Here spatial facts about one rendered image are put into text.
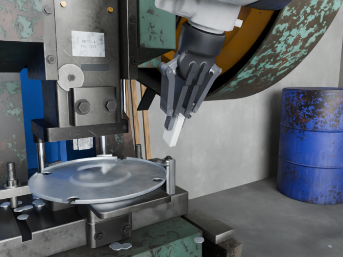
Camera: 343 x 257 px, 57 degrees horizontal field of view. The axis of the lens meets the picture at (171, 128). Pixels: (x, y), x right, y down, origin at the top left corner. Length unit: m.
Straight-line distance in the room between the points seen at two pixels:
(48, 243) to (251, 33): 0.62
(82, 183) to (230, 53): 0.47
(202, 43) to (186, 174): 2.05
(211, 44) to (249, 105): 2.36
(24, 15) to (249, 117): 2.44
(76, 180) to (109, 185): 0.07
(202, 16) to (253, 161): 2.59
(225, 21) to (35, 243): 0.53
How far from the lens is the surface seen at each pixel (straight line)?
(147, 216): 0.78
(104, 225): 0.70
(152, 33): 0.74
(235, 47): 0.81
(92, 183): 0.66
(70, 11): 0.72
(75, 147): 0.80
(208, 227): 0.79
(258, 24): 0.77
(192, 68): 0.54
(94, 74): 0.72
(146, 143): 1.92
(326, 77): 3.81
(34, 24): 0.65
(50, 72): 0.66
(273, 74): 0.83
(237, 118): 2.78
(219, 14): 0.50
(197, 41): 0.51
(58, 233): 0.70
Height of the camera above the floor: 1.01
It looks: 10 degrees down
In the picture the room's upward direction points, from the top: straight up
